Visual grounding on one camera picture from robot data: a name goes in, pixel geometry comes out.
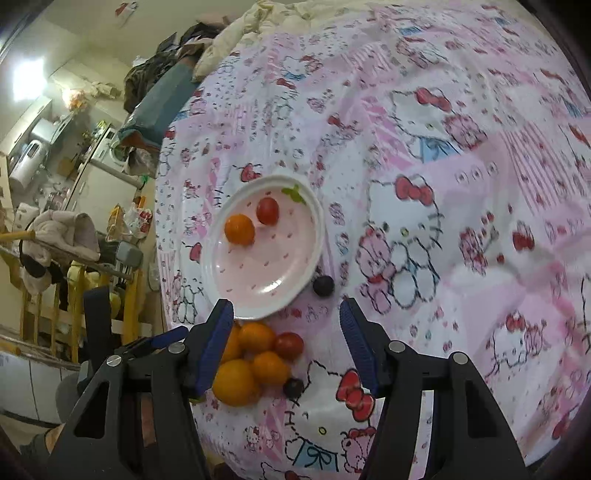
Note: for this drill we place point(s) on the large orange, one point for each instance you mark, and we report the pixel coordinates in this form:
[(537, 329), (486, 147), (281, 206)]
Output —
[(235, 385), (233, 348)]

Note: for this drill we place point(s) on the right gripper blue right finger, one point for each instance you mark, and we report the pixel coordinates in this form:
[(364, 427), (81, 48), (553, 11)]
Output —
[(367, 342)]

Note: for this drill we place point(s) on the dark grape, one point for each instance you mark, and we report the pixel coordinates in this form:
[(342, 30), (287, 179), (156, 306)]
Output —
[(293, 388), (324, 286)]

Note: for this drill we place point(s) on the pile of clothes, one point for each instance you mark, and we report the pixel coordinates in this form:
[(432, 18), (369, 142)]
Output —
[(142, 77)]

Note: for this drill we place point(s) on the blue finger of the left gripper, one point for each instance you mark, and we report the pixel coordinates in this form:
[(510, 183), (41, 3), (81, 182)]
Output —
[(167, 338)]

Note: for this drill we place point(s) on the red cherry tomato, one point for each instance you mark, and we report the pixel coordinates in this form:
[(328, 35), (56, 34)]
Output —
[(268, 211), (289, 346)]

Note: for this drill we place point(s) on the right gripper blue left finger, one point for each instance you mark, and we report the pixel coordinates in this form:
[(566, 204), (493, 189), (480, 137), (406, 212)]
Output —
[(205, 344)]

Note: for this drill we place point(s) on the pink strawberry plate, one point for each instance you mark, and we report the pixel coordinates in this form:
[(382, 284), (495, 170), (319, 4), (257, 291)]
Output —
[(263, 278)]

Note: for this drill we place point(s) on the hello kitty pink bedsheet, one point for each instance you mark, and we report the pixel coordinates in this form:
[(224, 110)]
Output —
[(449, 145)]

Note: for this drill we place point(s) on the teal cushion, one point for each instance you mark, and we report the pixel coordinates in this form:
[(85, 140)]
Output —
[(146, 127)]

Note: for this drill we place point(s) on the small mandarin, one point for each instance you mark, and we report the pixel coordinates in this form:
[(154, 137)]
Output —
[(270, 370), (239, 230), (255, 337)]

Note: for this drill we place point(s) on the small mandarin back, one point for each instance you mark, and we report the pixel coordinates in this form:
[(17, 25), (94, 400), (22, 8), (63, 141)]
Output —
[(239, 230)]

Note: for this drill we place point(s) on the white washing machine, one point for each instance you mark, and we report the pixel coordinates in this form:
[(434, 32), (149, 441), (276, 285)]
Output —
[(108, 157)]

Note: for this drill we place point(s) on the cream duvet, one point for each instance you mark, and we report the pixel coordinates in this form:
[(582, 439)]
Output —
[(268, 17)]

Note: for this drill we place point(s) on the yellow wooden chair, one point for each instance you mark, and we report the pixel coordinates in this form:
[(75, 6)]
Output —
[(57, 335)]

